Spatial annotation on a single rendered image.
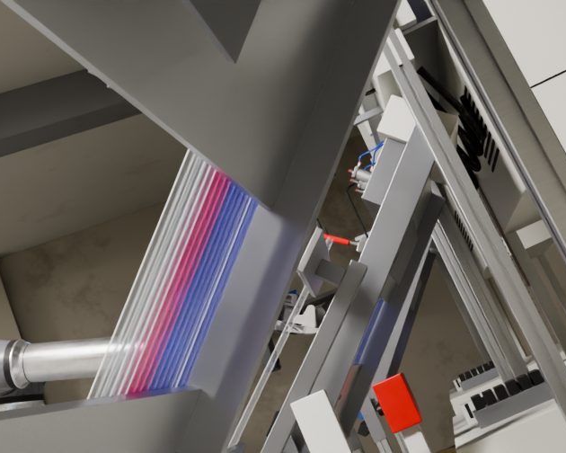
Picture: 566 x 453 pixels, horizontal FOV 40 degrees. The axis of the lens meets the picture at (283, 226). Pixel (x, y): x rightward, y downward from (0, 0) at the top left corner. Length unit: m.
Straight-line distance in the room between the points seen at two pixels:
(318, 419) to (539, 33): 0.84
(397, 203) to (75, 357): 0.68
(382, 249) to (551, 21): 0.54
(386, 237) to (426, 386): 5.16
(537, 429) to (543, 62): 0.68
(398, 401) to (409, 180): 1.11
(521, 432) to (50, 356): 0.89
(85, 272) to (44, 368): 4.85
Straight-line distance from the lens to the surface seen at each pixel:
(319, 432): 1.28
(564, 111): 1.57
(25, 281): 6.46
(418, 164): 1.53
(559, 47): 1.61
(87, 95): 4.16
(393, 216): 1.51
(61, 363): 1.57
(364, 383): 2.18
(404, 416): 2.50
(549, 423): 1.50
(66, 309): 6.37
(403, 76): 1.54
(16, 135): 4.11
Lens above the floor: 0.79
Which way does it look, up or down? 13 degrees up
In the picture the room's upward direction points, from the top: 24 degrees counter-clockwise
